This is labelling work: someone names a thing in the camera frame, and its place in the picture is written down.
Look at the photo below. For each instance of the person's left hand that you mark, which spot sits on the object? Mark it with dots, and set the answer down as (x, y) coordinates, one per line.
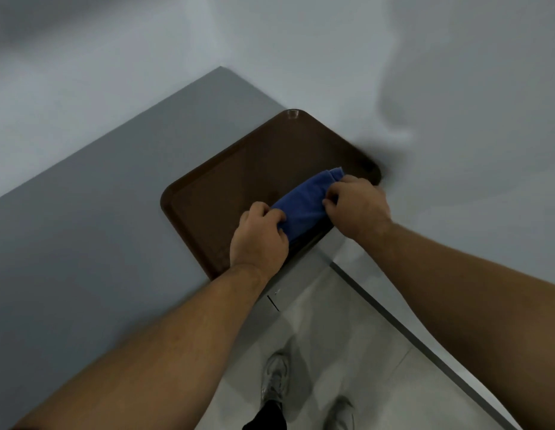
(256, 244)

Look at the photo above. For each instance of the person's right hand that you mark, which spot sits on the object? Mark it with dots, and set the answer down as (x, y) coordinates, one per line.
(360, 210)

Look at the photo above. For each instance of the person's right thumb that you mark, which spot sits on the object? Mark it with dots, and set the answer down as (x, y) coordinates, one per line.
(330, 208)

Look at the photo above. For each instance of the person's left fingers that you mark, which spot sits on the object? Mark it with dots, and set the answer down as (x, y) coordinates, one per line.
(265, 211)

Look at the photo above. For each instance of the blue cloth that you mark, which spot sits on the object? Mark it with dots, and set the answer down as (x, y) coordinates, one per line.
(304, 205)

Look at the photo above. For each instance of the person's left forearm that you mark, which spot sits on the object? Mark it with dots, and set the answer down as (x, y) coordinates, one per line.
(143, 353)

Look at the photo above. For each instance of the person's right forearm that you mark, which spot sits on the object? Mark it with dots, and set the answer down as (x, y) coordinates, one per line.
(474, 304)

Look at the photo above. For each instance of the brown plastic tray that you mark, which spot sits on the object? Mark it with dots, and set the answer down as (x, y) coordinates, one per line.
(241, 188)

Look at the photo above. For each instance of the person's left grey shoe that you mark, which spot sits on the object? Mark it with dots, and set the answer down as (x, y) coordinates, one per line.
(275, 381)

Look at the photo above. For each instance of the person's black trouser leg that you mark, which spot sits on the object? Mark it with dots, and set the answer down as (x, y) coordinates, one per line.
(266, 416)

